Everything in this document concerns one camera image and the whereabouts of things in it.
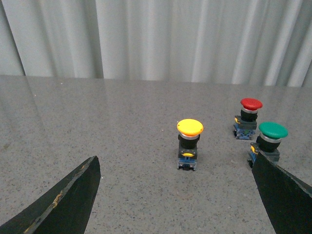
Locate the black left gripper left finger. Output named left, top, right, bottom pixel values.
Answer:
left=0, top=156, right=101, bottom=234

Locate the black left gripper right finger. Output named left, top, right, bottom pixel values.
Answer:
left=252, top=151, right=312, bottom=234

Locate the green mushroom push button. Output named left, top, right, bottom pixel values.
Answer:
left=248, top=122, right=288, bottom=168

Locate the red mushroom push button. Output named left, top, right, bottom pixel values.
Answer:
left=233, top=97, right=263, bottom=140

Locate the yellow mushroom push button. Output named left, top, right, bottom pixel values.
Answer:
left=176, top=118, right=204, bottom=171

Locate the white pleated curtain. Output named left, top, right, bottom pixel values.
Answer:
left=0, top=0, right=312, bottom=87

